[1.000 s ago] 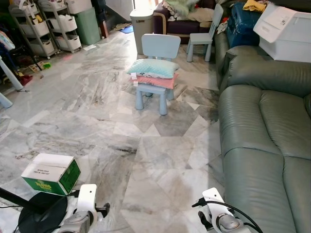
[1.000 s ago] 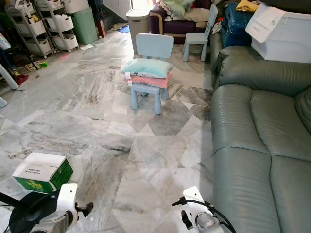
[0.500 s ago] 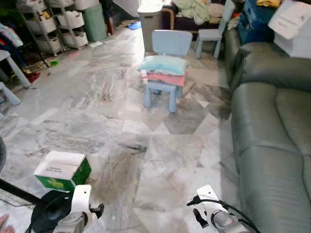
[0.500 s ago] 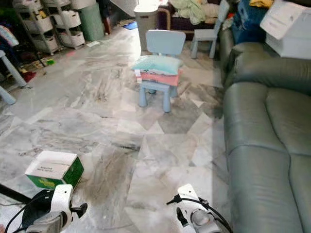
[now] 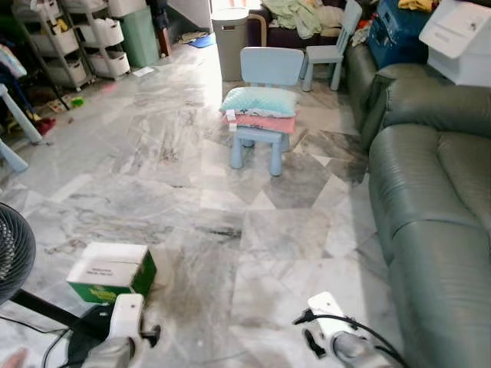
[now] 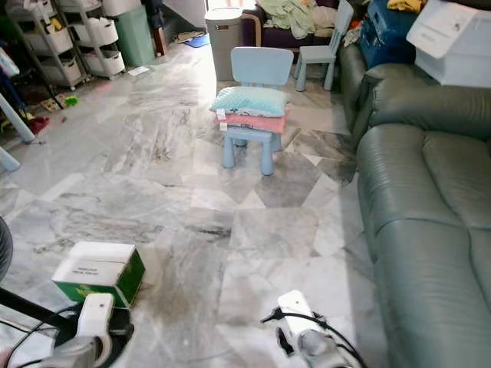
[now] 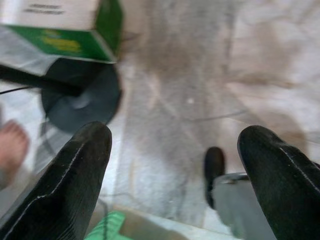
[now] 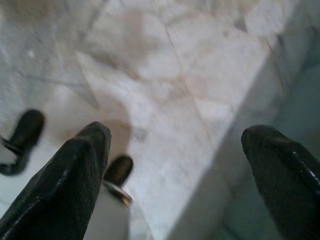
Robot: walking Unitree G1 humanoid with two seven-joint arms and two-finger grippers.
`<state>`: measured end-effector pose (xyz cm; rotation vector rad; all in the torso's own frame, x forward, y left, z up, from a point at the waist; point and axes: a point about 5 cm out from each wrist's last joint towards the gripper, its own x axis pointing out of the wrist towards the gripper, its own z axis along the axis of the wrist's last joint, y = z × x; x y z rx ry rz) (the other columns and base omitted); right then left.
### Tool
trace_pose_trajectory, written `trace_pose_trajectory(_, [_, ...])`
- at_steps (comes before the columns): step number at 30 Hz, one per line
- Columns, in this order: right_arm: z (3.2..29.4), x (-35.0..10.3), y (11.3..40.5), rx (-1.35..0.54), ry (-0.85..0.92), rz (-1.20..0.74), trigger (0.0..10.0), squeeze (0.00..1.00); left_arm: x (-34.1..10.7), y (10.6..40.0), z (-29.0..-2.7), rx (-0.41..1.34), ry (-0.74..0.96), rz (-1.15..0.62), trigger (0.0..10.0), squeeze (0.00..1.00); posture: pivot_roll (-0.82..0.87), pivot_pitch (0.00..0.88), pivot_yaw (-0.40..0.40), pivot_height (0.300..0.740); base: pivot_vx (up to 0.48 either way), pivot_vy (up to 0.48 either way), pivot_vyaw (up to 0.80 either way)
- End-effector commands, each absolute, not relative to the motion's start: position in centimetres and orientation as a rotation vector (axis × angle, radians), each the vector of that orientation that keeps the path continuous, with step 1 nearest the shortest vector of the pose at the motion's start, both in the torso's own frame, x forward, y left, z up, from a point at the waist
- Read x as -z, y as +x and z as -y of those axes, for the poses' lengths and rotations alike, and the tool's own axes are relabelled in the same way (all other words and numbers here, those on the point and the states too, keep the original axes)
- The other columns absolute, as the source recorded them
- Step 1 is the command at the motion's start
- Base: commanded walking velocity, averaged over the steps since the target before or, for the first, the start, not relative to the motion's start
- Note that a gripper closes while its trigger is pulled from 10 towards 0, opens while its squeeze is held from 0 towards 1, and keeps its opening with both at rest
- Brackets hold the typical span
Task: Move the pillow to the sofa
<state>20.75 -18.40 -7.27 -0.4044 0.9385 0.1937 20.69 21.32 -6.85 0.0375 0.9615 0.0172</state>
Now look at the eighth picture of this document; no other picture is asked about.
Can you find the robot left leg black foot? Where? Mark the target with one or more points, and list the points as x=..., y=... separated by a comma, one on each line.
x=27, y=132

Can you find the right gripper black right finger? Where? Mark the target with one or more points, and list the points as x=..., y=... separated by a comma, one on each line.
x=287, y=185

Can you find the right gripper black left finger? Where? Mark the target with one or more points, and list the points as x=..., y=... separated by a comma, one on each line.
x=57, y=190

